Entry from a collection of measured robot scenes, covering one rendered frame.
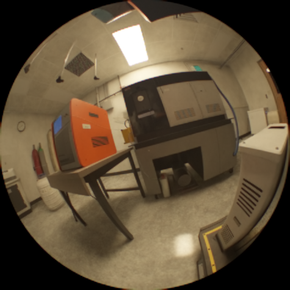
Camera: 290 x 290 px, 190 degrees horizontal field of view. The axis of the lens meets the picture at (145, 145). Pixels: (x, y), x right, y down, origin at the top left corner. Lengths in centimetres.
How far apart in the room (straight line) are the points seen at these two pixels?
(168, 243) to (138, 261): 26
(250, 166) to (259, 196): 7
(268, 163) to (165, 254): 74
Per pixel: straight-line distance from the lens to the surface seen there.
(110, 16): 51
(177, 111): 95
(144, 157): 86
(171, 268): 76
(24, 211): 295
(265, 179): 21
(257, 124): 341
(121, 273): 85
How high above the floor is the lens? 76
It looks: 4 degrees down
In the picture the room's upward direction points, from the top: 16 degrees counter-clockwise
